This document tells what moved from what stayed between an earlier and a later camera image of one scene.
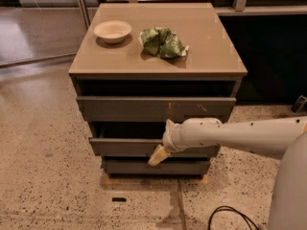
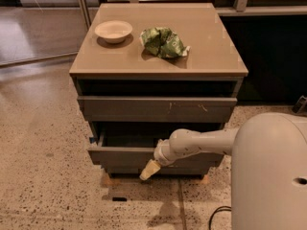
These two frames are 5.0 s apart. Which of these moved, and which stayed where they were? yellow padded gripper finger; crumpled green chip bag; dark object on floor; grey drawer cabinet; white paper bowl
Moved: yellow padded gripper finger
Stayed: crumpled green chip bag; grey drawer cabinet; white paper bowl; dark object on floor
